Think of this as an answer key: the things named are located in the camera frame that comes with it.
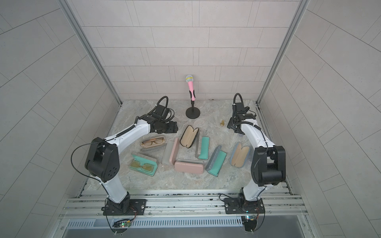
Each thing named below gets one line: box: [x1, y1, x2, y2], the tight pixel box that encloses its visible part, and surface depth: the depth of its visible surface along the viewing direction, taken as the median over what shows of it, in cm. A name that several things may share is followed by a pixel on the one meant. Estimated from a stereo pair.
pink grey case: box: [161, 137, 180, 166], surface depth 88 cm
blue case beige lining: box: [230, 142, 250, 169], surface depth 90 cm
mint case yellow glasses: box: [128, 153, 158, 177], surface depth 84 cm
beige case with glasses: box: [139, 135, 167, 149], surface depth 93 cm
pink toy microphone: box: [185, 74, 196, 102], surface depth 96 cm
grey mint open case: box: [205, 145, 227, 178], surface depth 84 cm
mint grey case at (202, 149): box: [195, 135, 210, 161], surface depth 91 cm
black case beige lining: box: [180, 124, 199, 149], surface depth 97 cm
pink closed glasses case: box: [174, 161, 204, 175], surface depth 82 cm
